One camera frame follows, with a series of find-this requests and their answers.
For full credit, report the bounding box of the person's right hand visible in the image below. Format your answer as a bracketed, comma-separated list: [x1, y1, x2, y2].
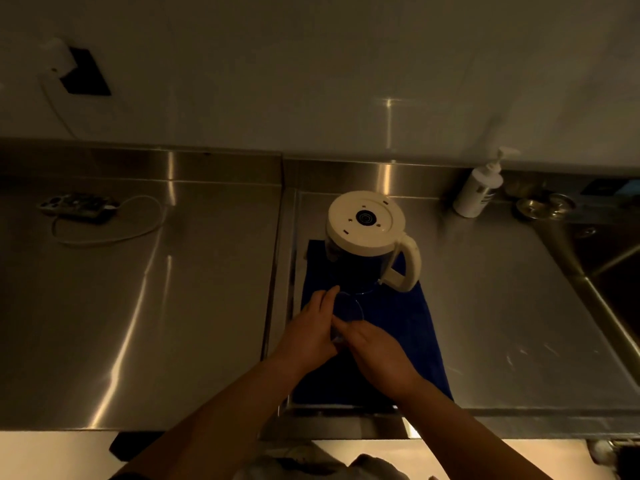
[331, 315, 422, 402]

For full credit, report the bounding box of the person's left hand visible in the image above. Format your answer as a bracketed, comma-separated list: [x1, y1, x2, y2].
[270, 286, 342, 374]

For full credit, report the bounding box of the clear drinking glass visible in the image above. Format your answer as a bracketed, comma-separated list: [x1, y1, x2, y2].
[329, 291, 366, 345]

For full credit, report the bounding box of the person's left forearm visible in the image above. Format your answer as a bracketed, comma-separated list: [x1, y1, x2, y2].
[112, 352, 312, 480]

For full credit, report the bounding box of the person's right forearm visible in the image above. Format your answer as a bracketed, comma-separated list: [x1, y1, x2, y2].
[395, 377, 554, 480]

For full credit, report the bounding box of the blue cloth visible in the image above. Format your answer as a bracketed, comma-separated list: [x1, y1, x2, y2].
[292, 239, 454, 408]

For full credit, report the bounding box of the white glass electric kettle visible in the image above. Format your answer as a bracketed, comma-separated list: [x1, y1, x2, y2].
[325, 191, 422, 294]

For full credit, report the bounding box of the person's grey clothing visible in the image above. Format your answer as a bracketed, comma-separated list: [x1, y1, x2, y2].
[232, 442, 411, 480]

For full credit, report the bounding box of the white pump soap bottle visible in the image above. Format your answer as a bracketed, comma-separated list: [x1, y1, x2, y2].
[452, 146, 521, 219]

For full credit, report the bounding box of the metal sink strainer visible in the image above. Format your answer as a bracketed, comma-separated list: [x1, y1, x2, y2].
[516, 193, 577, 220]

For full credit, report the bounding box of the stainless steel sink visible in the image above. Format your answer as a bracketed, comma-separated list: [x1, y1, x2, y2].
[537, 215, 640, 386]

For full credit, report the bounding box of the grey pipe fitting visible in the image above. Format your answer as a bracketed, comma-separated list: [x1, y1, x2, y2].
[587, 439, 640, 466]

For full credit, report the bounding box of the white charging cable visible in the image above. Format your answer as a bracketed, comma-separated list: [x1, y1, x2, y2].
[50, 195, 166, 246]

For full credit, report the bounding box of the black wall socket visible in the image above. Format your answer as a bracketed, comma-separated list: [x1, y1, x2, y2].
[60, 47, 112, 97]

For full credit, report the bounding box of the white wall plug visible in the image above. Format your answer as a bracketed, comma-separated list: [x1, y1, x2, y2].
[39, 39, 78, 78]

